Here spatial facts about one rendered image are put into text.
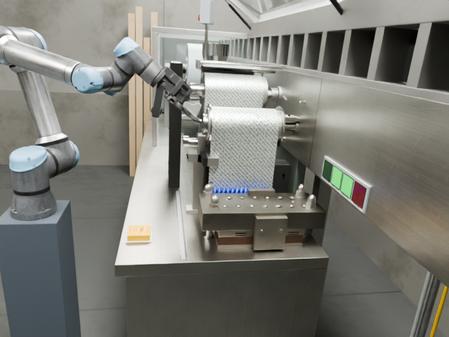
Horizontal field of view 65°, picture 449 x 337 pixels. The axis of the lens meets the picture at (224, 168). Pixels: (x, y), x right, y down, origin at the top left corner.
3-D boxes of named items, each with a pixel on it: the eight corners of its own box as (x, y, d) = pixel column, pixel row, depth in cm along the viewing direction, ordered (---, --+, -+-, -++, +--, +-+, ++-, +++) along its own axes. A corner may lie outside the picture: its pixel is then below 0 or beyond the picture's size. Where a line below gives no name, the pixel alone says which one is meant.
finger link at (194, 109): (210, 114, 122) (190, 95, 120) (199, 126, 123) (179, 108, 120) (210, 112, 125) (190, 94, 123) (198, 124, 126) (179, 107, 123)
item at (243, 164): (208, 190, 127) (210, 140, 121) (270, 190, 131) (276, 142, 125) (208, 191, 127) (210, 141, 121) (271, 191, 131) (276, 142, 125)
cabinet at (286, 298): (152, 198, 365) (151, 116, 338) (213, 198, 376) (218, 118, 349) (129, 475, 130) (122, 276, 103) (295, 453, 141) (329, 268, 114)
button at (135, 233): (129, 231, 120) (129, 225, 119) (150, 231, 121) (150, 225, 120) (127, 242, 113) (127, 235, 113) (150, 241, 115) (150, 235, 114)
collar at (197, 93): (189, 97, 149) (189, 81, 147) (203, 97, 150) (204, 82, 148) (190, 99, 143) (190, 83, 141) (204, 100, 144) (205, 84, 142)
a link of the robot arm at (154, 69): (138, 77, 115) (140, 75, 122) (150, 87, 116) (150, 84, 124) (154, 59, 114) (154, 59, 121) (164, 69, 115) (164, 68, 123)
